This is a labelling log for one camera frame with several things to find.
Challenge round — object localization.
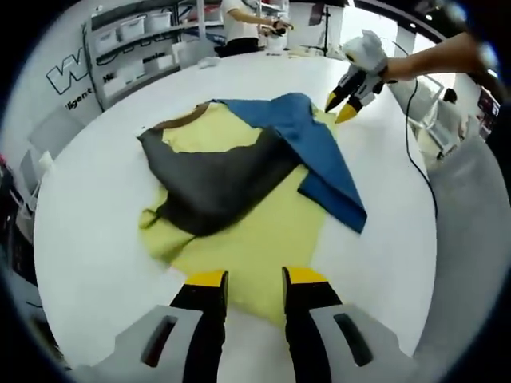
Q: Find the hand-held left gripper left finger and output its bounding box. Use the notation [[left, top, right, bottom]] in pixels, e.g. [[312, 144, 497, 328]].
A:
[[69, 270, 229, 383]]

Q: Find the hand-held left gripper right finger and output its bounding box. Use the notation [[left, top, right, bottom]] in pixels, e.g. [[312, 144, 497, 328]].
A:
[[281, 266, 416, 383]]

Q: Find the yellow blue grey garment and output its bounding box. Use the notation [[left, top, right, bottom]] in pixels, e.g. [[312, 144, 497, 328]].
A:
[[137, 92, 368, 326]]

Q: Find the black tripod stand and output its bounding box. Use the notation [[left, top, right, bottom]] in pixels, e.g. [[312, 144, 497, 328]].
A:
[[307, 6, 341, 57]]

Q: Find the white office chair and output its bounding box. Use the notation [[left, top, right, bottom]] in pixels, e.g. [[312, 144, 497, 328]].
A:
[[414, 75, 461, 157]]

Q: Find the grey mesh chair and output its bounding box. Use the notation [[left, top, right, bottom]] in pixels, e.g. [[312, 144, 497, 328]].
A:
[[414, 139, 508, 360]]

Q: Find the white storage bin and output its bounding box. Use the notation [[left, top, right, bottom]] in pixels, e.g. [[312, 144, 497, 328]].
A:
[[145, 10, 173, 34], [93, 27, 119, 53], [119, 18, 147, 41]]

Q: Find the grey metal shelf rack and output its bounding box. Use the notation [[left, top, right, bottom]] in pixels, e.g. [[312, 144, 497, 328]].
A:
[[81, 0, 224, 112]]

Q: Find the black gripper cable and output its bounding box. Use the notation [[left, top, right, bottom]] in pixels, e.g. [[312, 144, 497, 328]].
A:
[[406, 77, 440, 219]]

